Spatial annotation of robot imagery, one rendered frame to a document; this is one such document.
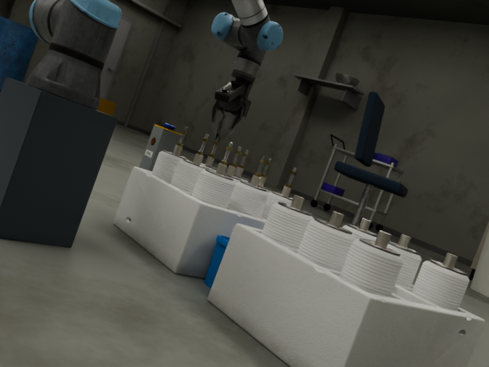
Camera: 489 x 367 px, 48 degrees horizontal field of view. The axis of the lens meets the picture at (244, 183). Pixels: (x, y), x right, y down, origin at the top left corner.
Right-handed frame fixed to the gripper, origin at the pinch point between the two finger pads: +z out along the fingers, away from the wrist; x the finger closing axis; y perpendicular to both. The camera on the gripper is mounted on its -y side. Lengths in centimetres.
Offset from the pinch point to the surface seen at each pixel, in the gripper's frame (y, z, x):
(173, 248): -30.7, 29.6, -11.7
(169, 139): 2.0, 5.9, 15.6
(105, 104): 565, 3, 417
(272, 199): -7.2, 11.1, -24.5
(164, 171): -13.8, 14.5, 5.8
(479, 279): 272, 25, -115
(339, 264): -48, 15, -52
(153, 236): -24.8, 30.1, -2.9
